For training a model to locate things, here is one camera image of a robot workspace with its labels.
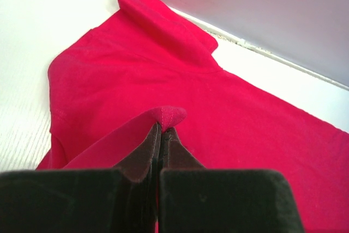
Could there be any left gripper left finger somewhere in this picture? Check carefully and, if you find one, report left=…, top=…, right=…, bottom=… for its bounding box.
left=114, top=123, right=161, bottom=184

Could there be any magenta t shirt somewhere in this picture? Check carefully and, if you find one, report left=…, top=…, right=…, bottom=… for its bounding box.
left=38, top=0, right=348, bottom=232

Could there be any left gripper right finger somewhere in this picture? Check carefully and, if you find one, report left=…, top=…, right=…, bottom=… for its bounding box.
left=160, top=128, right=205, bottom=170

